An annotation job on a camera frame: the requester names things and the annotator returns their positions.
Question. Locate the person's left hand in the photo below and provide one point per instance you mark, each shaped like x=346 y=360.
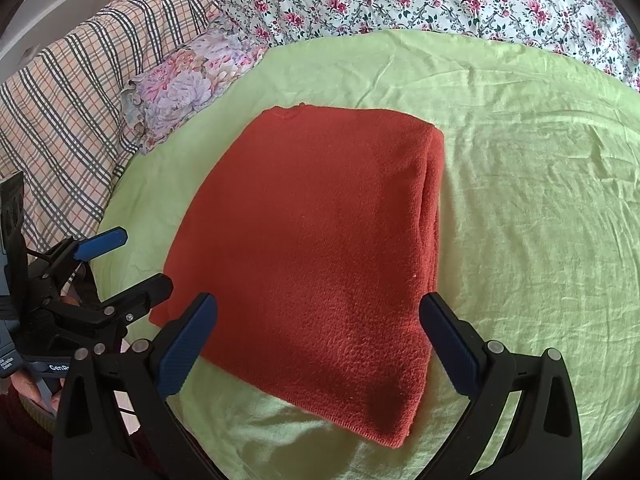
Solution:
x=27 y=387

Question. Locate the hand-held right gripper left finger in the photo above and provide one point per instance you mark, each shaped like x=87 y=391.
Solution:
x=187 y=345

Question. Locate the plaid checkered pillow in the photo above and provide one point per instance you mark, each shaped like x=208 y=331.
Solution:
x=65 y=100

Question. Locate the light green bed sheet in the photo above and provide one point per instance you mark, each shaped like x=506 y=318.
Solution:
x=525 y=210

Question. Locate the pink floral pillow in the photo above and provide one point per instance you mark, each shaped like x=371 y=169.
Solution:
x=190 y=75

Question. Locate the orange knitted sweater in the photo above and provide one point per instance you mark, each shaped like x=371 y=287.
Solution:
x=310 y=240

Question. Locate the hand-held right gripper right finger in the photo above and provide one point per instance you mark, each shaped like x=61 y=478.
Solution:
x=450 y=345

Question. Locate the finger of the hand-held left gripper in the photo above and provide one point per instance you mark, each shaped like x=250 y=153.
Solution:
x=102 y=241
x=145 y=292

